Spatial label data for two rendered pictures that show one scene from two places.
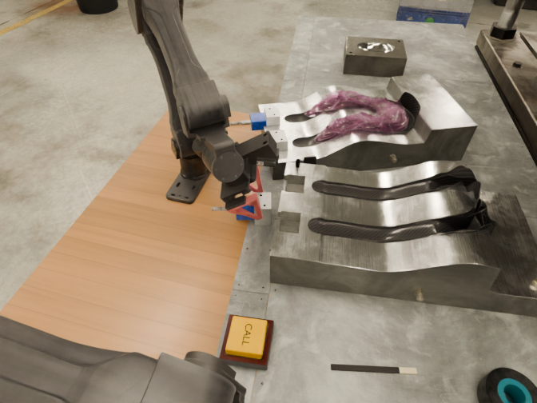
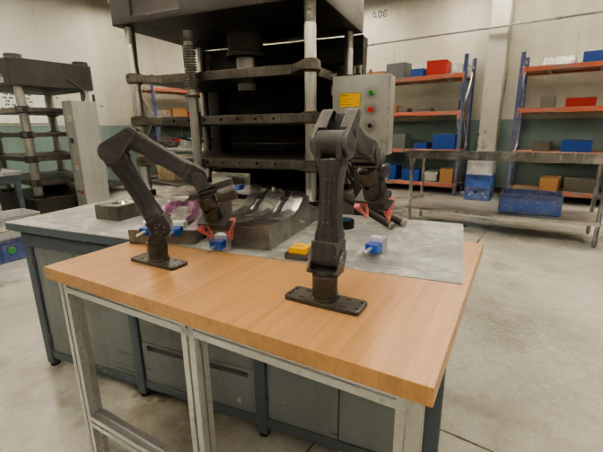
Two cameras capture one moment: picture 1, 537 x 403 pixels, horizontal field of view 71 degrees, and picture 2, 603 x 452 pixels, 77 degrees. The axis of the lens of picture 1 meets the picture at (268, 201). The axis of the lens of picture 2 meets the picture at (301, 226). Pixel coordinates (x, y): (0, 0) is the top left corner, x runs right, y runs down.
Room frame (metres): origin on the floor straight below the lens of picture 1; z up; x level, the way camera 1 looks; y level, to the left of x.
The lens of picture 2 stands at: (-0.03, 1.18, 1.22)
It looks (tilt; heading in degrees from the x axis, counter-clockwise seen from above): 15 degrees down; 284
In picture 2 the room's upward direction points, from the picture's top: 1 degrees counter-clockwise
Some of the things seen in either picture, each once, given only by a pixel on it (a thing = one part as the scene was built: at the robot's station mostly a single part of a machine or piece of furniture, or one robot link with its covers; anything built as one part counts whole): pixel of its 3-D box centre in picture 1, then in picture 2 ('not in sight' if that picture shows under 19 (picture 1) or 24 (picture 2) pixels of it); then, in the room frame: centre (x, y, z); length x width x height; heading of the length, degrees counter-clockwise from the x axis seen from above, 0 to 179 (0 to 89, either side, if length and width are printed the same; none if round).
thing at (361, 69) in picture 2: not in sight; (280, 168); (0.88, -1.69, 0.90); 1.31 x 0.16 x 1.80; 172
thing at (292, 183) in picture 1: (292, 189); not in sight; (0.58, -0.05, 0.87); 0.05 x 0.05 x 0.04; 82
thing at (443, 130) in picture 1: (357, 122); (187, 214); (0.85, -0.24, 0.86); 0.50 x 0.26 x 0.11; 99
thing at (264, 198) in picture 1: (241, 209); (216, 245); (0.57, 0.06, 0.83); 0.13 x 0.05 x 0.05; 90
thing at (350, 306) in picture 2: not in sight; (325, 287); (0.13, 0.34, 0.84); 0.20 x 0.07 x 0.08; 165
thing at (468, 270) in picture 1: (403, 224); (269, 213); (0.49, -0.27, 0.87); 0.50 x 0.26 x 0.14; 82
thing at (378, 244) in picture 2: not in sight; (371, 247); (0.04, -0.02, 0.83); 0.13 x 0.05 x 0.05; 69
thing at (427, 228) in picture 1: (401, 202); (265, 203); (0.50, -0.26, 0.92); 0.35 x 0.16 x 0.09; 82
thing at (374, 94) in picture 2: not in sight; (359, 213); (0.17, -0.93, 0.74); 0.31 x 0.22 x 1.47; 172
